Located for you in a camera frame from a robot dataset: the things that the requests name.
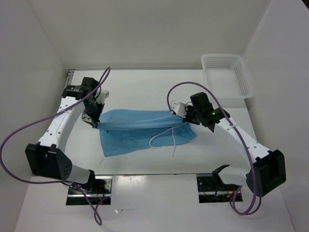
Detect light blue shorts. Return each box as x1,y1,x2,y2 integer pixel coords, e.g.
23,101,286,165
97,109,197,157

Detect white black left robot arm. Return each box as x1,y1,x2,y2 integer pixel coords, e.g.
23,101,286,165
25,77,109,193

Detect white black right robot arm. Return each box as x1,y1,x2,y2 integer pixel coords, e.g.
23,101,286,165
174,92,286,197

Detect white perforated plastic basket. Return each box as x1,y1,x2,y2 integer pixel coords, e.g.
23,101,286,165
201,54,254,100

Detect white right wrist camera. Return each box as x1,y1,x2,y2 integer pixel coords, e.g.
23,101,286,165
170,101,187,118

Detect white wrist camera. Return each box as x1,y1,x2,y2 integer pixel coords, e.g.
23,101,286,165
170,101,187,118
96,90,109,104

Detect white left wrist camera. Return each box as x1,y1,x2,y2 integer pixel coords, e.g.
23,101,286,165
96,90,109,104

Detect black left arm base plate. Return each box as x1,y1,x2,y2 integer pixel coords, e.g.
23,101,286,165
66,175,113,206

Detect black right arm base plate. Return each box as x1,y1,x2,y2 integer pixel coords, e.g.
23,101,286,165
197,174,238,203

